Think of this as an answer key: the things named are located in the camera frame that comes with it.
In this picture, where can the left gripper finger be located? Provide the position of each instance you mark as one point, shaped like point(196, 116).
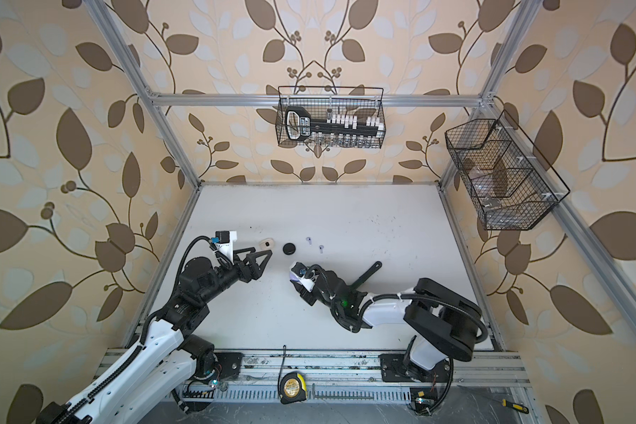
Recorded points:
point(245, 254)
point(257, 262)

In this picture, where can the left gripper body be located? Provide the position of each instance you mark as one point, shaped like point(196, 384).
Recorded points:
point(244, 275)

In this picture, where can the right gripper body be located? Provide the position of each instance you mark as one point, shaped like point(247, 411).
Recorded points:
point(316, 294)

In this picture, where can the white earbud charging case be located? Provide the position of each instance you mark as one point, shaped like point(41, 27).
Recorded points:
point(267, 244)

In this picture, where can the black round earbud case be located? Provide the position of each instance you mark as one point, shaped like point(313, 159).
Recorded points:
point(289, 249)

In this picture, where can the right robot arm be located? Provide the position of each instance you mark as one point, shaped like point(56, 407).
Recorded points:
point(447, 326)

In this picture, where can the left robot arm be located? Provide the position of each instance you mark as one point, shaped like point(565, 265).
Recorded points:
point(166, 353)

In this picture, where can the green pipe wrench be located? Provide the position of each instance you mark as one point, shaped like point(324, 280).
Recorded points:
point(360, 281)

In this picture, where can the yellow black tape measure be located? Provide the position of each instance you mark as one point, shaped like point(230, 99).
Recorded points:
point(292, 388)

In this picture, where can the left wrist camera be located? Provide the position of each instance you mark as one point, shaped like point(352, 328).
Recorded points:
point(223, 242)

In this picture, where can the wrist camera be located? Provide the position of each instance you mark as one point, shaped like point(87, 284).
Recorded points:
point(223, 242)
point(303, 277)

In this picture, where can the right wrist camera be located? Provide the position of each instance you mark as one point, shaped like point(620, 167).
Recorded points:
point(303, 277)

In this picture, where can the black wire basket back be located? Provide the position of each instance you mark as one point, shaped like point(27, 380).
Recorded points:
point(330, 96)

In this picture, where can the black wire basket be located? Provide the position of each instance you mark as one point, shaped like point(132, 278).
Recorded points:
point(330, 96)
point(510, 182)

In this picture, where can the black wire basket right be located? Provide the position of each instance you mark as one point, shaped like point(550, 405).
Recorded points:
point(510, 182)

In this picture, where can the yellow handled screwdriver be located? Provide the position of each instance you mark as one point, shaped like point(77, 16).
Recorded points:
point(515, 406)

